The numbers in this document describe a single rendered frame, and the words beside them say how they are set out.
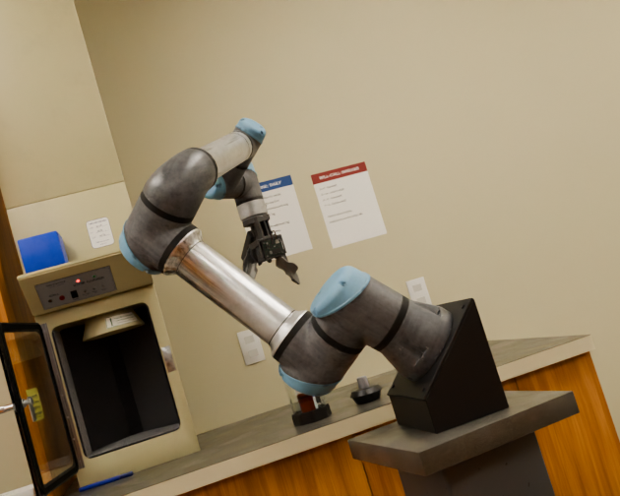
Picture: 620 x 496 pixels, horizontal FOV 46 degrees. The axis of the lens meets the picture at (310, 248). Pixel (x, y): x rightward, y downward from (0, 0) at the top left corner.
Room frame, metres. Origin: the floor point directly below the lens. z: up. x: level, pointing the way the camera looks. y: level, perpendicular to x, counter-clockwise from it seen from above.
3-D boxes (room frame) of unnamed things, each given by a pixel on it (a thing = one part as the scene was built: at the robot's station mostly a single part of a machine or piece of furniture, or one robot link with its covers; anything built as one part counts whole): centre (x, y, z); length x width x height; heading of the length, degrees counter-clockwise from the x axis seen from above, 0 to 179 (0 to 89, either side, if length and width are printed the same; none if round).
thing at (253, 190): (1.89, 0.12, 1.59); 0.09 x 0.08 x 0.11; 148
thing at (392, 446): (1.40, -0.16, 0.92); 0.32 x 0.32 x 0.04; 21
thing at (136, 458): (2.07, 0.63, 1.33); 0.32 x 0.25 x 0.77; 103
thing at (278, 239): (1.89, 0.11, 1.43); 0.09 x 0.08 x 0.12; 28
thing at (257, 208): (1.90, 0.11, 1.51); 0.08 x 0.08 x 0.05
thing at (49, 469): (1.74, 0.73, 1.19); 0.30 x 0.01 x 0.40; 4
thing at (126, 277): (1.89, 0.58, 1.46); 0.32 x 0.11 x 0.10; 103
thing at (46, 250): (1.87, 0.67, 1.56); 0.10 x 0.10 x 0.09; 13
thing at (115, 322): (2.05, 0.60, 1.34); 0.18 x 0.18 x 0.05
